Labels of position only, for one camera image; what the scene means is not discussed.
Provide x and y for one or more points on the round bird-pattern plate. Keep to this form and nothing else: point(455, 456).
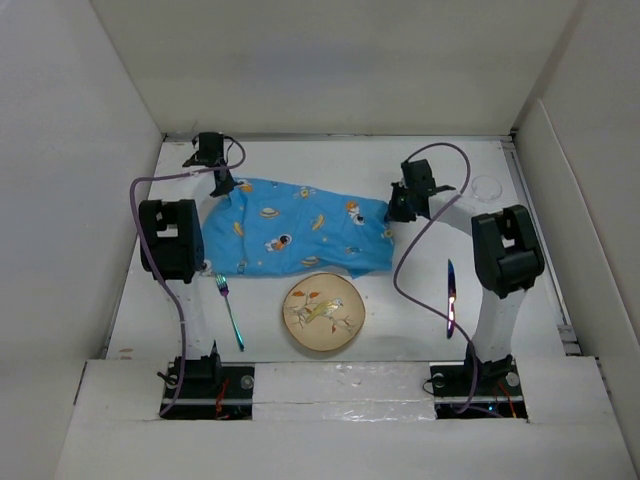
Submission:
point(323, 312)

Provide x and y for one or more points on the clear drinking glass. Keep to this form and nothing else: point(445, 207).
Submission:
point(486, 188)

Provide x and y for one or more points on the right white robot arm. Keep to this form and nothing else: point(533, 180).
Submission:
point(506, 250)

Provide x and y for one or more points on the iridescent fork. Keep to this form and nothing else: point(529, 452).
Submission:
point(223, 288)

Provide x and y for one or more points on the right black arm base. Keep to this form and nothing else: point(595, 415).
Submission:
point(465, 390)

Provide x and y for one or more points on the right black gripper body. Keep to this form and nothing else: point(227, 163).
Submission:
point(411, 192)

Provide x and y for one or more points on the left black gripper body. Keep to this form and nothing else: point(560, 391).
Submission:
point(222, 162)

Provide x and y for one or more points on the blue space-print cloth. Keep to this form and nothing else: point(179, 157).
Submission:
point(266, 228)

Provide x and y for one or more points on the iridescent knife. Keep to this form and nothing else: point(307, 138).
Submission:
point(451, 299)

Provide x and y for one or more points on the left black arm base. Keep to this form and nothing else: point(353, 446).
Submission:
point(207, 389)

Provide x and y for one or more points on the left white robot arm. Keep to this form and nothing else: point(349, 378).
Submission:
point(171, 242)

